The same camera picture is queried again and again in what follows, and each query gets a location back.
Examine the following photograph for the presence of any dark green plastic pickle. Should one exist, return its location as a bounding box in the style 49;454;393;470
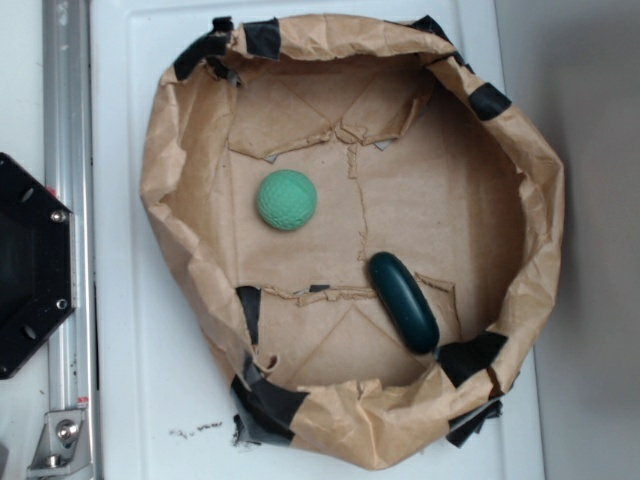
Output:
368;252;440;355

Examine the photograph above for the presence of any light green dimpled ball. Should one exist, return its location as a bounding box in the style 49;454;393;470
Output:
256;170;317;231

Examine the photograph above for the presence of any brown paper bag tray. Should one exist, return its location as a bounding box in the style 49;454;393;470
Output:
140;14;565;470

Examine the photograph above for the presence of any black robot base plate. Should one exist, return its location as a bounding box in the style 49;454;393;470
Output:
1;153;75;380

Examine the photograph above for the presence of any aluminium extrusion rail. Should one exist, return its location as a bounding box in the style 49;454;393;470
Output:
41;0;100;416

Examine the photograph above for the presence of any metal corner bracket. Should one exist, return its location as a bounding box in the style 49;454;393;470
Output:
26;409;94;479

